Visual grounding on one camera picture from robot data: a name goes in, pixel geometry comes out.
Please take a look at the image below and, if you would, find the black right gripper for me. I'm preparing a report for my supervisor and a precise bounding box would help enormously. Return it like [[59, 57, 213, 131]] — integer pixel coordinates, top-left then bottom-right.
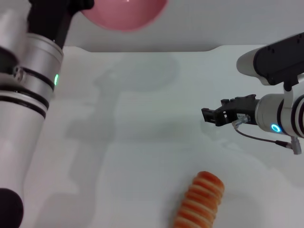
[[201, 94, 261, 127]]

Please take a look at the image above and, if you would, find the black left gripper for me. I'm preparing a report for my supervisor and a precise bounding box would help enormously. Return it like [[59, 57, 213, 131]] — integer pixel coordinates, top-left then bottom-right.
[[26, 0, 95, 49]]

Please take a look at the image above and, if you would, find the pink plastic bowl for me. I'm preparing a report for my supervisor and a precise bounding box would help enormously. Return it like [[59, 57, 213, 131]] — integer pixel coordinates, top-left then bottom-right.
[[80, 0, 170, 32]]

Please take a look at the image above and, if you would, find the oblong golden bread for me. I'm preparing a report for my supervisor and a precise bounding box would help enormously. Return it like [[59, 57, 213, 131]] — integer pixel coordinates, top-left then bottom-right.
[[172, 171, 226, 228]]

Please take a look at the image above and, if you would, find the right arm cable with connector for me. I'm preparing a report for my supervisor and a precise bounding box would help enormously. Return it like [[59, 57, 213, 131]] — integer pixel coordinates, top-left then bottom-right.
[[231, 115, 303, 155]]

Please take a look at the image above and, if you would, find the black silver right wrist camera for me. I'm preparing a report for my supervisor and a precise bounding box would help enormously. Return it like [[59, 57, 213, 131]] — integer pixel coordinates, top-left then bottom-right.
[[236, 32, 304, 92]]

